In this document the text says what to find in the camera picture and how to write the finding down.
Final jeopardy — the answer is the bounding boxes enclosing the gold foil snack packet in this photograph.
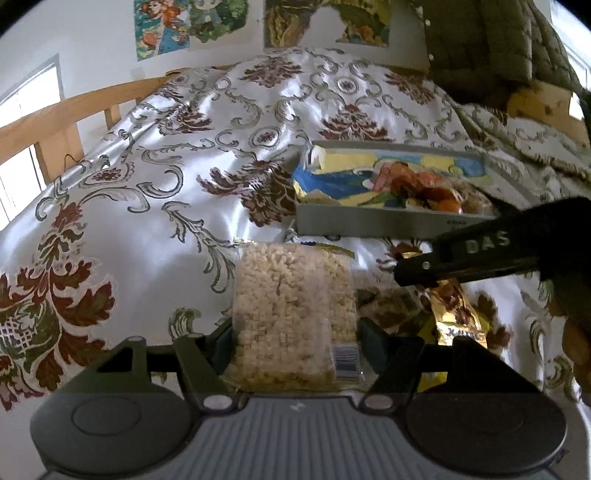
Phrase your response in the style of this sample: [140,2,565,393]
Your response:
[399,251,491,352]

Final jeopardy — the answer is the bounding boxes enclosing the cartoon figures wall poster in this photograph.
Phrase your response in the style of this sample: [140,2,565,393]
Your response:
[133,0,252,62]

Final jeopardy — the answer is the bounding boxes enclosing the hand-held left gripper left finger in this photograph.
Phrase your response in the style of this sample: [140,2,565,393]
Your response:
[90,320,238,415]

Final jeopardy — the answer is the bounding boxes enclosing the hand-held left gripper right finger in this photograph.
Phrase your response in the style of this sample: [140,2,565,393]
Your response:
[360,318,515,413]

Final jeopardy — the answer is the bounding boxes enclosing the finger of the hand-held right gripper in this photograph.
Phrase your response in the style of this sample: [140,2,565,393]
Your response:
[429,196,555,261]
[392,256,543,288]

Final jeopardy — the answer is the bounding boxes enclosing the grey cartoon print tray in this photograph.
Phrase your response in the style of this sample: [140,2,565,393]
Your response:
[294,140,515,239]

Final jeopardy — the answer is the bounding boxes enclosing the puffed rice cracker packet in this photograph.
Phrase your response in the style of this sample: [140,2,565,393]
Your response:
[221,240,364,393]

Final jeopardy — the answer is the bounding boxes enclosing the person's right hand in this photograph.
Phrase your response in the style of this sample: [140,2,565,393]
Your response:
[561,318,591,402]

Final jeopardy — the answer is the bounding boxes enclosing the orange snack clear packet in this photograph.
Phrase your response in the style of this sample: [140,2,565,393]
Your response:
[369,161,465,215]

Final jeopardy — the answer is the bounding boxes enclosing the white framed window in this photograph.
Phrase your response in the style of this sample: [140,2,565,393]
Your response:
[0,54,64,232]

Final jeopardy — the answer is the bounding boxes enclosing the wooden bed frame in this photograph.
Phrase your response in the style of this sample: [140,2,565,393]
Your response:
[0,69,578,195]

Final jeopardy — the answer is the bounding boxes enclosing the olive quilted jacket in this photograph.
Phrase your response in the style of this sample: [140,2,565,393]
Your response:
[409,0,591,110]

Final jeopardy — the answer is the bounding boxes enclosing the yellow green snack packet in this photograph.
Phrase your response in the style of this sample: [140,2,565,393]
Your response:
[422,329,452,385]

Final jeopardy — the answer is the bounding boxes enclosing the floral printed blanket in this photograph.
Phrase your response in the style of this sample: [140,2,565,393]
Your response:
[0,46,591,416]

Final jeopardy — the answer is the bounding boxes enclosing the clear packet of brown bars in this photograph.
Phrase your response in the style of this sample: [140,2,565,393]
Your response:
[358,288,437,335]

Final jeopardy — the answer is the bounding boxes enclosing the torn yellow brown wall poster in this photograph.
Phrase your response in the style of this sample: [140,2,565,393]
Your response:
[263,0,392,50]

